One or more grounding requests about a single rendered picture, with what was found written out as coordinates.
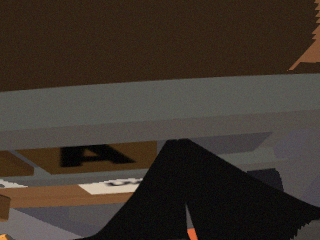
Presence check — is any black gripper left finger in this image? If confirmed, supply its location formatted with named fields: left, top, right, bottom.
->
left=76, top=139, right=191, bottom=240

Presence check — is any brown wooden board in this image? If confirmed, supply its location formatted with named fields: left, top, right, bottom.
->
left=0, top=0, right=320, bottom=223

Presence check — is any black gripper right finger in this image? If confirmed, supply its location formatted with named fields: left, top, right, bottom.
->
left=177, top=139, right=320, bottom=240

